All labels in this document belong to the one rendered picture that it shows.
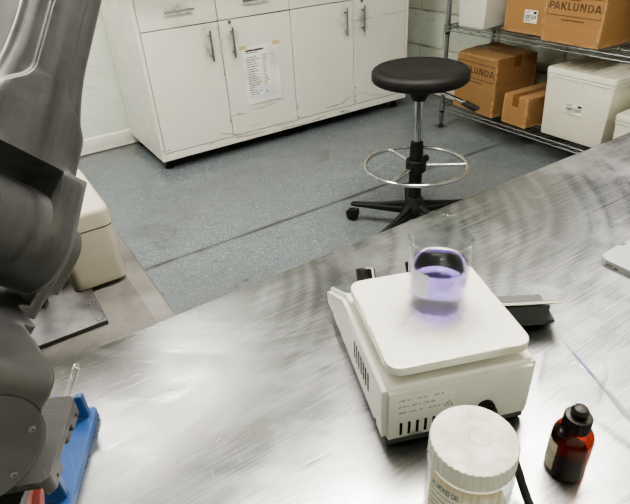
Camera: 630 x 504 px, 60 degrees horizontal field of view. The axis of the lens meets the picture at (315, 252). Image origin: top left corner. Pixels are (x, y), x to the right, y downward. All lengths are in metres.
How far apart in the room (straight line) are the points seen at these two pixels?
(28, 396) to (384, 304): 0.30
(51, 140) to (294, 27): 2.83
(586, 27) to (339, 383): 2.36
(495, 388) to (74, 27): 0.40
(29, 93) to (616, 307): 0.58
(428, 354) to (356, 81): 3.05
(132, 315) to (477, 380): 0.99
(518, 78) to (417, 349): 2.81
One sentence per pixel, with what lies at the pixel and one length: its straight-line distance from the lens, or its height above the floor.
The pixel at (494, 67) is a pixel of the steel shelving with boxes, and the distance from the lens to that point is 3.07.
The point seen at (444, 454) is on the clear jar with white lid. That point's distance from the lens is 0.39.
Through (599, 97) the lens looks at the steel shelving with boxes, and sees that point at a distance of 2.75.
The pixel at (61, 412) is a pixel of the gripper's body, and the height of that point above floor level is 0.87.
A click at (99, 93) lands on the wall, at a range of 3.39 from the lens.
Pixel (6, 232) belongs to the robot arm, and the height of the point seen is 1.01.
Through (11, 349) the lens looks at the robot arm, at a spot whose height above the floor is 0.98.
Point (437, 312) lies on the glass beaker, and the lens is 0.46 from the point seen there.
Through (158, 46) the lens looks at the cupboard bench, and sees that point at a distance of 2.83.
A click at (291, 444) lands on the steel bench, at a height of 0.75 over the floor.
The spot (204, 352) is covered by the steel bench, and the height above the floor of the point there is 0.75.
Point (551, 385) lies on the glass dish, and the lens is 0.55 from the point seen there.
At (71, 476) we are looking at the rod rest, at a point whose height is 0.76.
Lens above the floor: 1.13
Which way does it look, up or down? 32 degrees down
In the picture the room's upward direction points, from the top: 4 degrees counter-clockwise
